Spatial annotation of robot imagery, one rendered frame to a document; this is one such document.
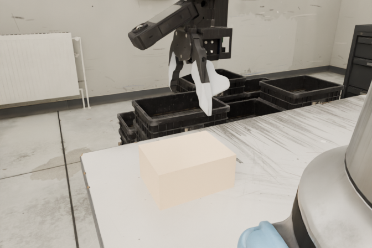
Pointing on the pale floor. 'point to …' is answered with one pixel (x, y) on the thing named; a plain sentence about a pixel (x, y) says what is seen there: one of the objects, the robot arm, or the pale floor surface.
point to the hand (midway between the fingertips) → (185, 104)
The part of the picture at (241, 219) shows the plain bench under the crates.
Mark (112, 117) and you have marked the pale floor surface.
